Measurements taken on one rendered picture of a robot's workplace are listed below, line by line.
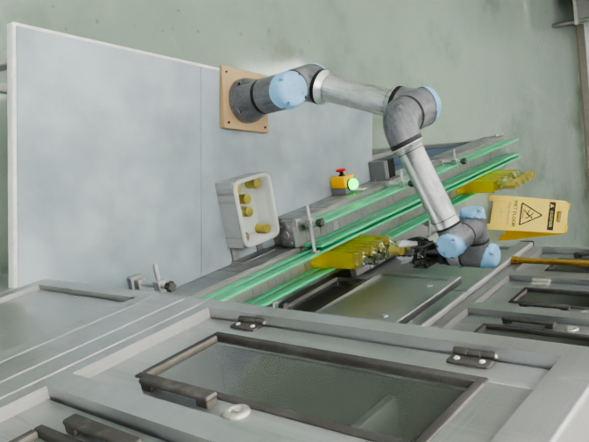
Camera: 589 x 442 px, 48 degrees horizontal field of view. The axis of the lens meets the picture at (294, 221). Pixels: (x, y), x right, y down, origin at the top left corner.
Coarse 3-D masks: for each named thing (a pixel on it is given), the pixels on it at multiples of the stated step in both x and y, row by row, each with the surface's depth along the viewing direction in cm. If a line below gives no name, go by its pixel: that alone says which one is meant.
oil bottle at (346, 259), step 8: (320, 256) 228; (328, 256) 226; (336, 256) 223; (344, 256) 221; (352, 256) 219; (360, 256) 218; (312, 264) 231; (320, 264) 229; (328, 264) 227; (336, 264) 224; (344, 264) 222; (352, 264) 220; (360, 264) 218
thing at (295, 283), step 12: (456, 204) 296; (420, 216) 283; (396, 228) 269; (408, 228) 265; (300, 276) 224; (312, 276) 221; (276, 288) 216; (288, 288) 213; (300, 288) 214; (252, 300) 207; (264, 300) 205; (276, 300) 206
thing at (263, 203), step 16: (256, 176) 216; (240, 192) 221; (256, 192) 225; (272, 192) 222; (240, 208) 211; (256, 208) 226; (272, 208) 223; (240, 224) 211; (256, 224) 227; (272, 224) 225; (256, 240) 217
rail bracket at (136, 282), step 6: (156, 264) 171; (156, 270) 171; (132, 276) 179; (138, 276) 179; (156, 276) 172; (132, 282) 178; (138, 282) 177; (144, 282) 176; (150, 282) 174; (156, 282) 171; (162, 282) 172; (168, 282) 169; (132, 288) 178; (138, 288) 177; (144, 288) 181; (156, 288) 172; (162, 288) 171; (168, 288) 168; (174, 288) 170
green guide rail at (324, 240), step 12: (504, 156) 345; (480, 168) 319; (456, 180) 300; (396, 204) 268; (408, 204) 265; (372, 216) 255; (384, 216) 252; (348, 228) 242; (360, 228) 240; (324, 240) 228; (336, 240) 229
